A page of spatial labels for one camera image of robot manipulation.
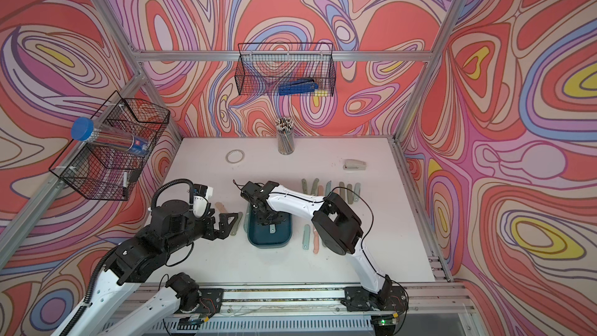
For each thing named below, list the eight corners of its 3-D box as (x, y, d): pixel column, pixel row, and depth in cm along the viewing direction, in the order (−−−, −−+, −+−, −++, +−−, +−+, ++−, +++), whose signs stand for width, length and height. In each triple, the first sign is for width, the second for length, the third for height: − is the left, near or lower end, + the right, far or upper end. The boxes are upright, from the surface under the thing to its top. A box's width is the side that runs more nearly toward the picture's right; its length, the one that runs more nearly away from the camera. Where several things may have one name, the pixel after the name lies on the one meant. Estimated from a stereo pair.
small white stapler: (343, 169, 110) (344, 165, 107) (342, 163, 112) (343, 159, 109) (365, 169, 110) (366, 165, 107) (363, 163, 112) (365, 159, 109)
